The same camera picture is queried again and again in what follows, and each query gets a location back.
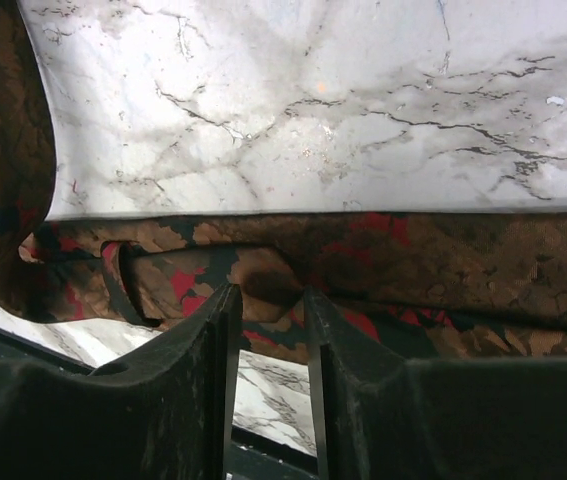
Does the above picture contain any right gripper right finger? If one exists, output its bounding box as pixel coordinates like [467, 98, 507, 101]
[303, 288, 567, 479]

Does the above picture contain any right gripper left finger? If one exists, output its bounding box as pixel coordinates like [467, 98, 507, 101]
[0, 285, 241, 479]

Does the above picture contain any brown red patterned tie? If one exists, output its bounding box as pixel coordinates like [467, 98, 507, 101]
[0, 1, 567, 363]

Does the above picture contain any black mounting rail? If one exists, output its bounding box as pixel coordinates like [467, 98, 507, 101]
[0, 329, 317, 479]

